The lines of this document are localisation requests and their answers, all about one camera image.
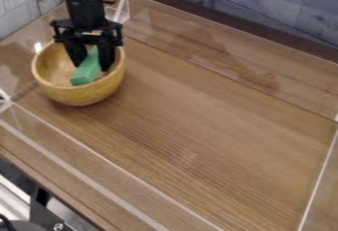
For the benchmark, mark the clear acrylic left bracket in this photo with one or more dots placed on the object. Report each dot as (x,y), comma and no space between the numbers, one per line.
(4,101)

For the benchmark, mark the black table leg frame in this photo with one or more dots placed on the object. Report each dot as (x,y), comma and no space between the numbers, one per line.
(40,215)

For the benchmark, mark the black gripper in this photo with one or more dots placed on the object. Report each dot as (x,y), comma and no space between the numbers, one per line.
(106,34)

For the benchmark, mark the wooden bowl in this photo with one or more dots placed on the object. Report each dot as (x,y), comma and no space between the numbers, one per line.
(52,69)

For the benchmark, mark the green stick block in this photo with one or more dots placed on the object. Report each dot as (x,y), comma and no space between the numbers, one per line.
(88,69)

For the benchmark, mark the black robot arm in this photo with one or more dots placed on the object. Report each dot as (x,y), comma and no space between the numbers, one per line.
(87,13)

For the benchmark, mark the clear acrylic corner bracket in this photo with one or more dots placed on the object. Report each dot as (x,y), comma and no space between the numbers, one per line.
(118,14)

